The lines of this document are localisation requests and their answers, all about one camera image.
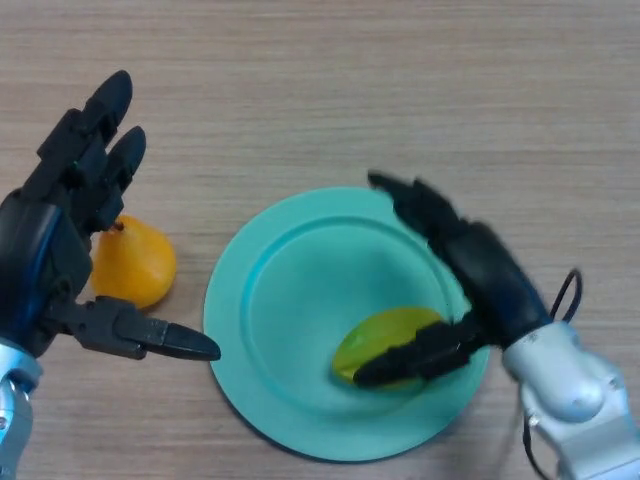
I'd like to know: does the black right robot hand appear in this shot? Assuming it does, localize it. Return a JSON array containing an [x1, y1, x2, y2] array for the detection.
[[353, 169, 554, 389]]

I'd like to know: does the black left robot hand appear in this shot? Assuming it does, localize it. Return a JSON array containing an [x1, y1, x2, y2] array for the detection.
[[0, 69, 222, 362]]

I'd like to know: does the yellow green starfruit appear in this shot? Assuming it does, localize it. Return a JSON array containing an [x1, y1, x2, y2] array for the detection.
[[332, 307, 446, 391]]

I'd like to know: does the teal green round plate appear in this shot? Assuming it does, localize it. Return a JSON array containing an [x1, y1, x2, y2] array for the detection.
[[203, 187, 491, 462]]

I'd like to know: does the orange yellow pear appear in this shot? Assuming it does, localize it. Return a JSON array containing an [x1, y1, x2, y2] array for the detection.
[[89, 214, 177, 310]]

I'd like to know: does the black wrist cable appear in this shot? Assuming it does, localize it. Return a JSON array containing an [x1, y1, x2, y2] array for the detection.
[[549, 268, 584, 326], [521, 409, 557, 480]]

